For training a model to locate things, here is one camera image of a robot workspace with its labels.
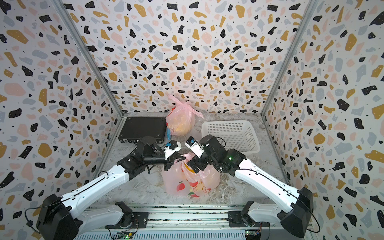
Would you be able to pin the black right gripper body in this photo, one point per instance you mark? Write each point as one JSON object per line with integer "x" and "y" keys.
{"x": 202, "y": 162}

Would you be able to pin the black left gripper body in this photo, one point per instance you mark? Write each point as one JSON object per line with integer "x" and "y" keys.
{"x": 159, "y": 158}

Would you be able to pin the pink plastic bag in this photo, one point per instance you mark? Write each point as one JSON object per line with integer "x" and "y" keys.
{"x": 181, "y": 180}
{"x": 181, "y": 118}

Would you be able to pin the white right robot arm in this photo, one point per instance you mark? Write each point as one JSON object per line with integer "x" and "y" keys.
{"x": 292, "y": 208}

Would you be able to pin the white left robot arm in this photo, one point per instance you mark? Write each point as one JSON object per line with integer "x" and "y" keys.
{"x": 66, "y": 217}

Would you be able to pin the blue cylindrical tube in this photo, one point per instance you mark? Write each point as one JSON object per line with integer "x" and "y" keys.
{"x": 169, "y": 136}

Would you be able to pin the black ribbed carry case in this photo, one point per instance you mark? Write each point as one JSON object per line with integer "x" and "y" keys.
{"x": 135, "y": 128}

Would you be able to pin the white perforated plastic basket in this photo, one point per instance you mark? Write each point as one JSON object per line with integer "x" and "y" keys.
{"x": 239, "y": 135}

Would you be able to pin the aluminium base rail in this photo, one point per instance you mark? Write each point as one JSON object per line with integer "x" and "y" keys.
{"x": 194, "y": 222}

